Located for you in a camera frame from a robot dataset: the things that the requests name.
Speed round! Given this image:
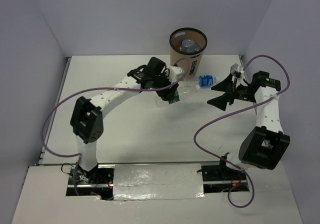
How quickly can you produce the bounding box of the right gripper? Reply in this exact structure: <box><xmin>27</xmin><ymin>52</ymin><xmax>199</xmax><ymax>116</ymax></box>
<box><xmin>207</xmin><ymin>73</ymin><xmax>257</xmax><ymax>111</ymax></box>

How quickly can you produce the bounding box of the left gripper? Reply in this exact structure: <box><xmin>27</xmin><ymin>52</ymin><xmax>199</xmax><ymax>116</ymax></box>
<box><xmin>151</xmin><ymin>71</ymin><xmax>179</xmax><ymax>102</ymax></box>

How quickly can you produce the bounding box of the green label clear bottle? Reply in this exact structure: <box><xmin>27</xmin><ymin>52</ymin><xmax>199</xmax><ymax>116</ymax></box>
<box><xmin>154</xmin><ymin>82</ymin><xmax>202</xmax><ymax>108</ymax></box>

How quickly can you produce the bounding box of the blue label bottle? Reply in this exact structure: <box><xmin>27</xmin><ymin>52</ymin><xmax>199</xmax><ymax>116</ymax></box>
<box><xmin>197</xmin><ymin>75</ymin><xmax>221</xmax><ymax>88</ymax></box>
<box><xmin>179</xmin><ymin>39</ymin><xmax>201</xmax><ymax>53</ymax></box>

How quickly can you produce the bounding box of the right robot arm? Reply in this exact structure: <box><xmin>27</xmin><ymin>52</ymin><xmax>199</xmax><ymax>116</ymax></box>
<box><xmin>207</xmin><ymin>71</ymin><xmax>291</xmax><ymax>180</ymax></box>

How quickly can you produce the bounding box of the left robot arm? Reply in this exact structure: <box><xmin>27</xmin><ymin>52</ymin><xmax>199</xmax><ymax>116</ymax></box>
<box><xmin>70</xmin><ymin>57</ymin><xmax>184</xmax><ymax>183</ymax></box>

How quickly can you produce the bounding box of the brown cylindrical paper bin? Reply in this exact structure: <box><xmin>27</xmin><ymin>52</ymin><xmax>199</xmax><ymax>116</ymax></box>
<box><xmin>169</xmin><ymin>27</ymin><xmax>208</xmax><ymax>80</ymax></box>

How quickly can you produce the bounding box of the shiny silver foil sheet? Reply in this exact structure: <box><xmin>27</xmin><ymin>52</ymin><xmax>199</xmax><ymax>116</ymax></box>
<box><xmin>113</xmin><ymin>163</ymin><xmax>205</xmax><ymax>201</ymax></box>

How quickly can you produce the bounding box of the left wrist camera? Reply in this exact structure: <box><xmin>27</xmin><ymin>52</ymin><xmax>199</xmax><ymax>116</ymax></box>
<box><xmin>168</xmin><ymin>66</ymin><xmax>185</xmax><ymax>83</ymax></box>

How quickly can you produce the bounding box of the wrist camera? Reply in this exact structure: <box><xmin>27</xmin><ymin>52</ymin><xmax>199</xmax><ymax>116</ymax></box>
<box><xmin>230</xmin><ymin>63</ymin><xmax>244</xmax><ymax>82</ymax></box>
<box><xmin>168</xmin><ymin>66</ymin><xmax>185</xmax><ymax>83</ymax></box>

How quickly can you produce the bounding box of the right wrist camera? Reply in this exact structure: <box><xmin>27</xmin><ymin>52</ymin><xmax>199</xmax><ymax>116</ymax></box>
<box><xmin>230</xmin><ymin>63</ymin><xmax>244</xmax><ymax>82</ymax></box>

